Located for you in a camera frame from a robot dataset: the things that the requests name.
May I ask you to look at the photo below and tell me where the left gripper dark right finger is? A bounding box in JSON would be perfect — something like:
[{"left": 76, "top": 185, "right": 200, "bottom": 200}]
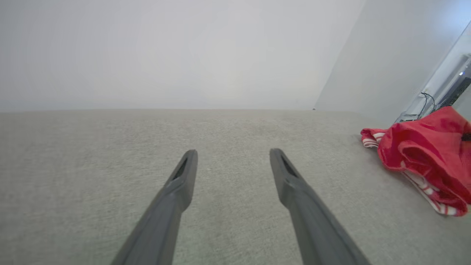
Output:
[{"left": 269, "top": 148, "right": 371, "bottom": 265}]

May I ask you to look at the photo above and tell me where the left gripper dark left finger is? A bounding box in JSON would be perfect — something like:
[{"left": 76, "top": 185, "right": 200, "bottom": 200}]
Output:
[{"left": 111, "top": 149, "right": 198, "bottom": 265}]

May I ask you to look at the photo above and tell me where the red garment with white trim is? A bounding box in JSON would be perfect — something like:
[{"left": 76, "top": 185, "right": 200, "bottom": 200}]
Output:
[{"left": 360, "top": 106, "right": 471, "bottom": 217}]

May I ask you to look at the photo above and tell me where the dark electronic device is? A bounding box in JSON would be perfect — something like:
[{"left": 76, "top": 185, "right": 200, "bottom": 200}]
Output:
[{"left": 436, "top": 54, "right": 471, "bottom": 110}]

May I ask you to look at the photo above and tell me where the black wall cable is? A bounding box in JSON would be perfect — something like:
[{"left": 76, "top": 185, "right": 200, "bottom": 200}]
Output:
[{"left": 418, "top": 92, "right": 437, "bottom": 119}]

